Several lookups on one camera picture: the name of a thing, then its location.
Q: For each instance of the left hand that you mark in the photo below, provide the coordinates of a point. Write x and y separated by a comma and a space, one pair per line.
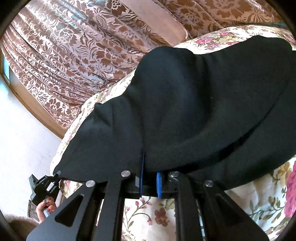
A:
47, 205

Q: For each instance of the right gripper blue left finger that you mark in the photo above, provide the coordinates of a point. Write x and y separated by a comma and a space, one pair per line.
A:
93, 212

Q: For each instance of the black pants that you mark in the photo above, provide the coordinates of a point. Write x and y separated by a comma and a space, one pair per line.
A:
226, 116

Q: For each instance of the brown floral curtain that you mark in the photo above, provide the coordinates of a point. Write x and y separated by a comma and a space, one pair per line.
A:
63, 52

